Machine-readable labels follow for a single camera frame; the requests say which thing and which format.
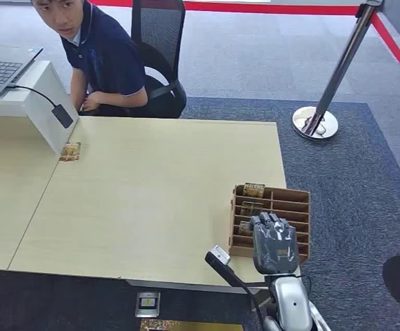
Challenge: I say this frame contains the person's left hand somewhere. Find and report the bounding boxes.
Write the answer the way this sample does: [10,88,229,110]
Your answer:
[82,91,101,113]

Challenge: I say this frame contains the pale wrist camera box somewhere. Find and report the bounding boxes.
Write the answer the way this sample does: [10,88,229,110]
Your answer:
[205,245,237,279]

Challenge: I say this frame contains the red barrier belt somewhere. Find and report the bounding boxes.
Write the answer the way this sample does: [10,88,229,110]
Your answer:
[89,0,361,17]
[371,12,400,91]

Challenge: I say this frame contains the grey laptop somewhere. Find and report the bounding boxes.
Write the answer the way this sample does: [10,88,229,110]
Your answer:
[0,43,45,97]

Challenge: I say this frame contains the black mesh office chair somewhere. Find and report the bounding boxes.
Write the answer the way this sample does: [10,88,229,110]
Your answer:
[131,0,187,119]

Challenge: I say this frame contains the metal floor socket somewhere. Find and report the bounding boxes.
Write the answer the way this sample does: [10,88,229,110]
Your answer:
[135,292,161,319]

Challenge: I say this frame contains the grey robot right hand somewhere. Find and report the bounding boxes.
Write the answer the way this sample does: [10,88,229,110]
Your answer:
[249,211,301,277]

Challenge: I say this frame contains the black power adapter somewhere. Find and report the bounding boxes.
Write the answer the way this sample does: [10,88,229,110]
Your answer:
[51,103,74,130]

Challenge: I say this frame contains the gold floor mat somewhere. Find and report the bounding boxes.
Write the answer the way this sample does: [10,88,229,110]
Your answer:
[139,319,244,331]

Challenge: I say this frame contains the black laptop cable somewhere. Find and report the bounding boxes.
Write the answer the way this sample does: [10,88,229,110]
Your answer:
[6,83,58,110]

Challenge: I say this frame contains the brown printed card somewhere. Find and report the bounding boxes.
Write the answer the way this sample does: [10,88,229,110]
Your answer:
[243,182,266,199]
[239,201,265,217]
[59,141,82,163]
[238,221,254,237]

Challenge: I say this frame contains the chrome stanchion post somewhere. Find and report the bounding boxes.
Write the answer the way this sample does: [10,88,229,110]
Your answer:
[291,0,383,141]

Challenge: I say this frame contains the wooden slotted card holder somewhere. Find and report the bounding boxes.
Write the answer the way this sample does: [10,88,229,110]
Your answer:
[228,183,312,266]

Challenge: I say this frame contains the white desk riser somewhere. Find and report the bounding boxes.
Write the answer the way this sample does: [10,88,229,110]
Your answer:
[0,60,80,155]

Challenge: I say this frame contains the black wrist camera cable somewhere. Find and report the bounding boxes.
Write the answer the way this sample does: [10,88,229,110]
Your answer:
[227,269,266,331]

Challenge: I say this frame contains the person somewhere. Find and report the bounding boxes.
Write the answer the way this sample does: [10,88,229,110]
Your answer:
[31,0,149,117]

